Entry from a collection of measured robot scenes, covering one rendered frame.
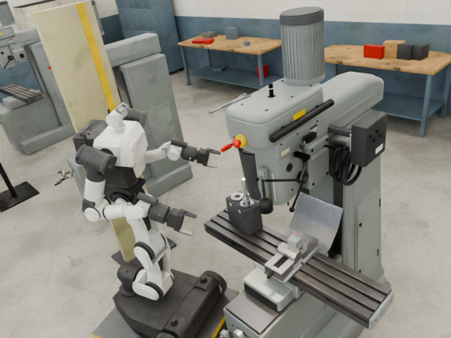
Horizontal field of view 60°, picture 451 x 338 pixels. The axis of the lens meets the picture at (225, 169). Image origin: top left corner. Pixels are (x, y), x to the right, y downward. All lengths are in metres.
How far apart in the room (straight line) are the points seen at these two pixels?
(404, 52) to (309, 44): 3.80
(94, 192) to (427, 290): 2.61
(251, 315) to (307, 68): 1.37
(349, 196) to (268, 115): 0.92
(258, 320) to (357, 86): 1.40
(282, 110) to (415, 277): 2.23
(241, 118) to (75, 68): 1.74
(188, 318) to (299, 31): 1.75
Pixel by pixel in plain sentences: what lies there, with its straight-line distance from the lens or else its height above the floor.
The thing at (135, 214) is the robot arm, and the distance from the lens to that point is 1.86.
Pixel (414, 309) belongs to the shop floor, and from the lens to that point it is 3.36.
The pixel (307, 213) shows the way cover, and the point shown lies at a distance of 2.54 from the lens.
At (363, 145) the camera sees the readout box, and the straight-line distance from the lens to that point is 1.91.
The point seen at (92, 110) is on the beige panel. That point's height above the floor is 1.54.
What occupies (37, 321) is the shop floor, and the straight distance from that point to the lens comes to 3.88.
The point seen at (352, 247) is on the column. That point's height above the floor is 0.75.
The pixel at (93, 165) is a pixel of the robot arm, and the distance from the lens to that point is 1.84.
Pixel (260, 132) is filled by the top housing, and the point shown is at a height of 1.82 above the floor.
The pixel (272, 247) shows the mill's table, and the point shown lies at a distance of 2.40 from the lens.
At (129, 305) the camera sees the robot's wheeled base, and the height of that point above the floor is 0.57.
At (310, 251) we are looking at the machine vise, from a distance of 2.32.
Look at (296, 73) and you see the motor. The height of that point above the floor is 1.95.
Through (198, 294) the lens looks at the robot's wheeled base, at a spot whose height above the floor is 0.59.
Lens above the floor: 2.55
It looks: 31 degrees down
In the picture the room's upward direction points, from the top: 10 degrees counter-clockwise
